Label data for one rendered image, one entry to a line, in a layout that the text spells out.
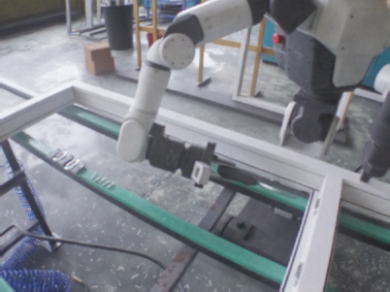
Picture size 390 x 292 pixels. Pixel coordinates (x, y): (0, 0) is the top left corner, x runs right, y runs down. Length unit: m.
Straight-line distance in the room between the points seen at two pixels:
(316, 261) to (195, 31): 0.52
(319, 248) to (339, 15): 0.52
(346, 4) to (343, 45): 0.10
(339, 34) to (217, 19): 0.29
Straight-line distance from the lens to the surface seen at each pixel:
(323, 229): 0.61
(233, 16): 0.62
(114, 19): 4.80
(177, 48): 0.58
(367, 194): 0.79
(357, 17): 0.74
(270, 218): 1.60
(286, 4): 0.65
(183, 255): 0.64
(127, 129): 0.64
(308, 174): 0.77
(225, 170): 0.67
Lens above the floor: 1.38
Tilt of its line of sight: 35 degrees down
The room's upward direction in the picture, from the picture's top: 3 degrees clockwise
